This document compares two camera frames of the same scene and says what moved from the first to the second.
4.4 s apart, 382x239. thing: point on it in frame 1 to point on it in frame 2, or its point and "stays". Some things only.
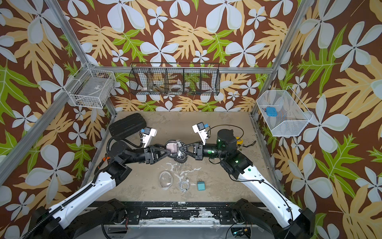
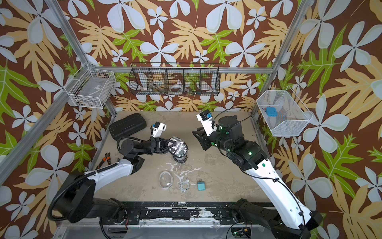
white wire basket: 91,87 stays
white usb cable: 184,185 stays
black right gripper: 198,155 to 205,140
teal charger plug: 201,185 stays
